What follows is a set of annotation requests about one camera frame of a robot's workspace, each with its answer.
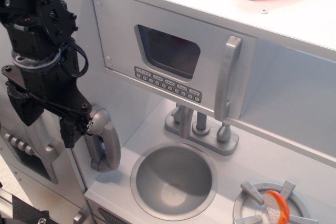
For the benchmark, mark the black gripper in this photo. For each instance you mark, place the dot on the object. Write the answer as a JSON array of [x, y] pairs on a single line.
[[32, 91]]

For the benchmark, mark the white toy microwave door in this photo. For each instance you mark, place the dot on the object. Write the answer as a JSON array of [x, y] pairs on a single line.
[[196, 64]]

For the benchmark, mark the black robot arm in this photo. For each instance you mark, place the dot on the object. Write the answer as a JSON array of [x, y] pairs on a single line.
[[45, 66]]

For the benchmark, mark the grey fridge dispenser panel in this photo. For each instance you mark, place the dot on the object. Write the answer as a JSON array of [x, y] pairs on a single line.
[[25, 155]]

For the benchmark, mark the grey toy faucet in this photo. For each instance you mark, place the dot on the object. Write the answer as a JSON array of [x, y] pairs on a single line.
[[195, 127]]

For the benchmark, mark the grey round toy sink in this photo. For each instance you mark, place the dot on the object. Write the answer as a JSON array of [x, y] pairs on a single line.
[[174, 181]]

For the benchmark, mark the white toy kitchen cabinet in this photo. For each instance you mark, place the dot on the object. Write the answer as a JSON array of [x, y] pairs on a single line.
[[249, 83]]

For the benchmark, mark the grey toy stove burner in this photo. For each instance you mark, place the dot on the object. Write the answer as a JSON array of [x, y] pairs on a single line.
[[249, 206]]

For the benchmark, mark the orange salmon sushi toy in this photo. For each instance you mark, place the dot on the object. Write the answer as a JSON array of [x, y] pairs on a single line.
[[276, 206]]

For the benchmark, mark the grey toy fridge handle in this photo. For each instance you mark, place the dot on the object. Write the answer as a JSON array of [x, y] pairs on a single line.
[[43, 138]]

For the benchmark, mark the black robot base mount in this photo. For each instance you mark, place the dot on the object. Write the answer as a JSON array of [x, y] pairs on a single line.
[[14, 210]]

